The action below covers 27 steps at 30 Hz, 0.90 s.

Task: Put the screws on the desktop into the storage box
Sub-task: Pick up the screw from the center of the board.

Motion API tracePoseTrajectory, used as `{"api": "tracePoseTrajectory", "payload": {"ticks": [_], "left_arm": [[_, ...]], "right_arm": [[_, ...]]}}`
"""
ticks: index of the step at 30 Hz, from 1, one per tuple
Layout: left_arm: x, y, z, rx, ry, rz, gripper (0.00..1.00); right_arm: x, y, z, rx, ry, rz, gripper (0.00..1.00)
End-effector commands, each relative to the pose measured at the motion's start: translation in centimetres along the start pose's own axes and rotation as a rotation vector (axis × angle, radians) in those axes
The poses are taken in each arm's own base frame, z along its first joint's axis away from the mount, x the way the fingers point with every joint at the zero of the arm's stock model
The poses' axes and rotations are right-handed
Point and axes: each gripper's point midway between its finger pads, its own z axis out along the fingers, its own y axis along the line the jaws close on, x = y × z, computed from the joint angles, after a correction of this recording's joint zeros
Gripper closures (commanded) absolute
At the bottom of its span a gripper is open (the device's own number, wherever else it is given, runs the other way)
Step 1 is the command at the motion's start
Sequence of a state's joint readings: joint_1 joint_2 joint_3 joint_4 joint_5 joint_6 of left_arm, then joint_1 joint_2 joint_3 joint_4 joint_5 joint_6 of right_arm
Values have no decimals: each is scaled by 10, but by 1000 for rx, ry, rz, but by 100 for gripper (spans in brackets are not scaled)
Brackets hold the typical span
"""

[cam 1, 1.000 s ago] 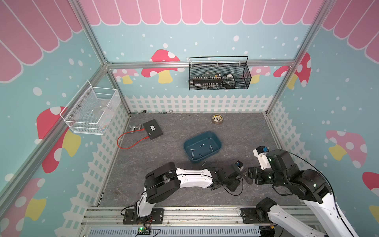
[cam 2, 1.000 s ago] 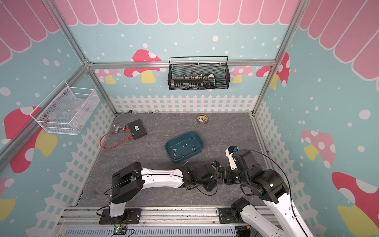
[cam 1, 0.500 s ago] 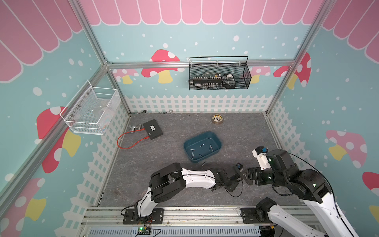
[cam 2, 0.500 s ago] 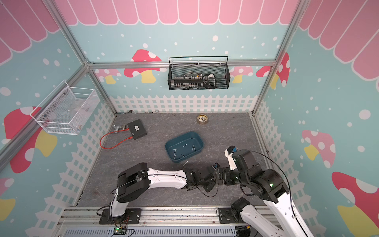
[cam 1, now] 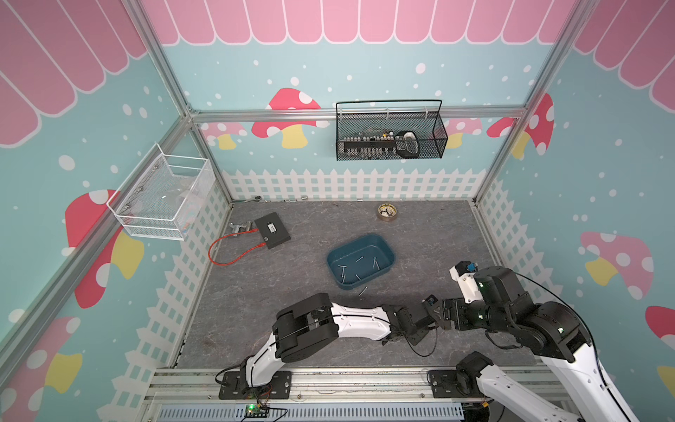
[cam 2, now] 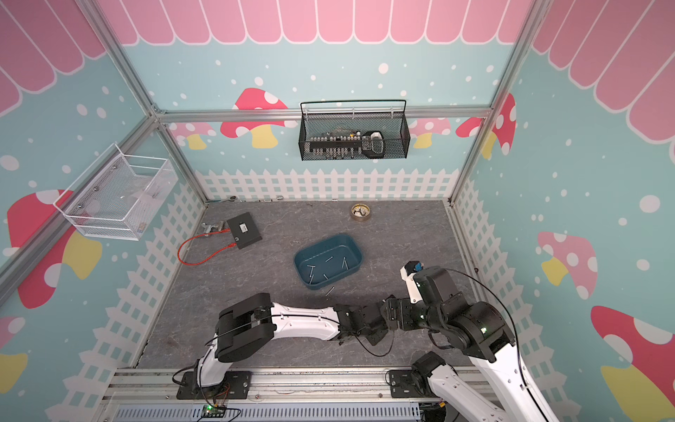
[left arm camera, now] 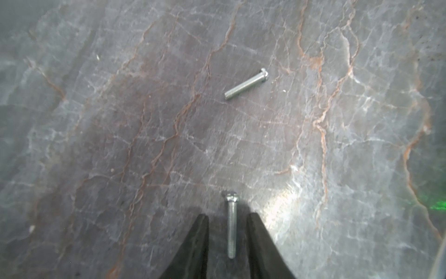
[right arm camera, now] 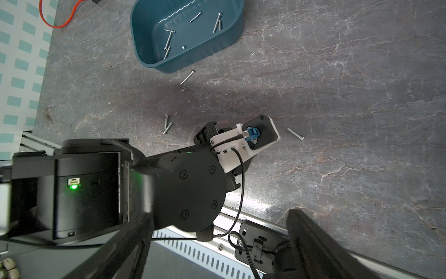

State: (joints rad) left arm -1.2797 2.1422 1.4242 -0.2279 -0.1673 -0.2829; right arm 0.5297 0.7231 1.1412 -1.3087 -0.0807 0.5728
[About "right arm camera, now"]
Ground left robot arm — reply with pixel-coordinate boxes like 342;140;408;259
1;122;239;249

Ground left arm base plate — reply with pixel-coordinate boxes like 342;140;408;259
239;221;289;274

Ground teal plastic storage box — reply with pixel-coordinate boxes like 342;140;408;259
130;0;245;73

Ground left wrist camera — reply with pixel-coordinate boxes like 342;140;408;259
210;115;281;173

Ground aluminium front rail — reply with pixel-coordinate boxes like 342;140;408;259
19;130;429;279

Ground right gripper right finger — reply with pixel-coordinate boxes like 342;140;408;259
286;209;378;279

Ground red cable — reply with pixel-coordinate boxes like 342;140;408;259
38;0;86;29

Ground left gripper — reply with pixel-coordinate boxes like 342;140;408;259
193;122;226;150

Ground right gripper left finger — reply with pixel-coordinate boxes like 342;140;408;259
65;213;153;279

